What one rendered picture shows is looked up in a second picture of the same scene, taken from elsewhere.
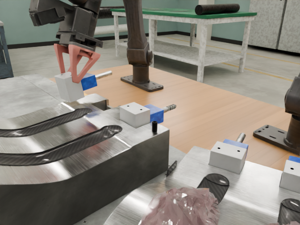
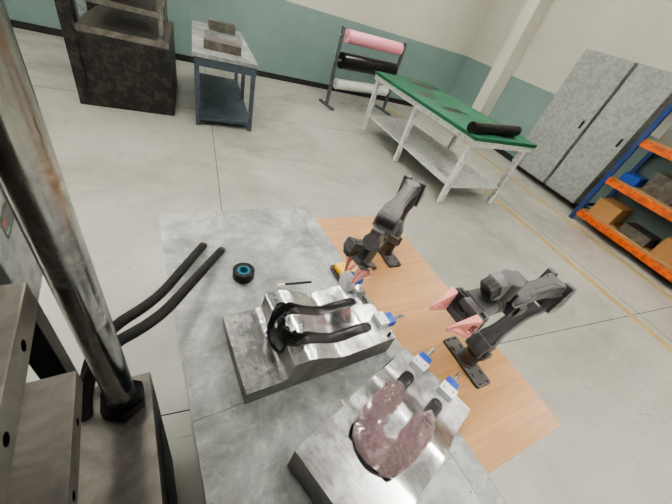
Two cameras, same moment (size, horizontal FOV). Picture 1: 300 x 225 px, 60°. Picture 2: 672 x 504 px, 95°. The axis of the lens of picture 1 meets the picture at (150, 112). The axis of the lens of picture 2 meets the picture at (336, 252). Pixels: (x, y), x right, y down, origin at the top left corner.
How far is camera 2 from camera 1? 0.68 m
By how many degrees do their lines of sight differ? 15
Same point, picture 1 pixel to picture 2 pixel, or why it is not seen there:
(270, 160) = (443, 364)
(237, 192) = (415, 386)
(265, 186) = (429, 388)
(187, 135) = (404, 325)
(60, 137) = (340, 322)
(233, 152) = (422, 365)
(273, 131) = (456, 343)
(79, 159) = (350, 344)
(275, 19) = (560, 148)
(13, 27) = (257, 48)
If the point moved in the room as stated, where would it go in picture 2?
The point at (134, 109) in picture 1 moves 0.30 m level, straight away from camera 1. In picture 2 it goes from (381, 319) to (386, 262)
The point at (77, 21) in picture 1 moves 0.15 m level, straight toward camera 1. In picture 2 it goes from (368, 256) to (372, 289)
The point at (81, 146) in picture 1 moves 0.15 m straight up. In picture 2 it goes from (350, 332) to (364, 304)
